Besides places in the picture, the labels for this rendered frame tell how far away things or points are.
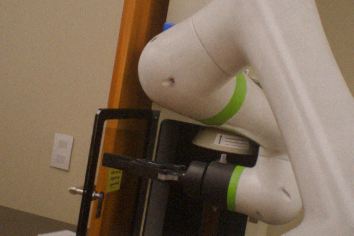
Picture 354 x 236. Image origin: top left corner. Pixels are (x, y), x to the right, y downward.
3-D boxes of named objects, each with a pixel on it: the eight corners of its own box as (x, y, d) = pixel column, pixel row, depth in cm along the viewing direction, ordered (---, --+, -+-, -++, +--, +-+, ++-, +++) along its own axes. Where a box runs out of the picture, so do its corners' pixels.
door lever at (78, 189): (107, 196, 158) (109, 185, 158) (88, 201, 149) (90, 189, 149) (86, 190, 160) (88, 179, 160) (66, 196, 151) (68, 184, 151)
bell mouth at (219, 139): (203, 139, 190) (206, 120, 190) (266, 152, 184) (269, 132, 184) (182, 143, 174) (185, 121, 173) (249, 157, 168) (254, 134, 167)
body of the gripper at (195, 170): (216, 162, 147) (175, 153, 150) (204, 165, 139) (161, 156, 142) (210, 197, 147) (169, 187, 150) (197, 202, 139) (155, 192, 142)
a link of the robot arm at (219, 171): (223, 217, 137) (235, 210, 146) (233, 159, 136) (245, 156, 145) (194, 210, 139) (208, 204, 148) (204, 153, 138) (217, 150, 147)
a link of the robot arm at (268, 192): (292, 229, 130) (300, 232, 141) (306, 164, 132) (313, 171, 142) (221, 212, 135) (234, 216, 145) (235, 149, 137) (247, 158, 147)
